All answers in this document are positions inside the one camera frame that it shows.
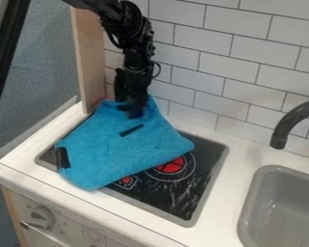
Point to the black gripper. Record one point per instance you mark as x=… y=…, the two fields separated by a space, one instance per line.
x=131 y=84

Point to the blue cloth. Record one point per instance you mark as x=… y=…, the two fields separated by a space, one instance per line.
x=118 y=148

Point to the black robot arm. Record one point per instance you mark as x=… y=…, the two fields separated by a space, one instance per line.
x=128 y=29

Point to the black toy stove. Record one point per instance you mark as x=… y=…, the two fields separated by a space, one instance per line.
x=178 y=186

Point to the black tap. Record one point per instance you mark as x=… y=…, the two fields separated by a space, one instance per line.
x=290 y=122

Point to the grey toy sink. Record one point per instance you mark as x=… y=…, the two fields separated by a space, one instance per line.
x=286 y=209

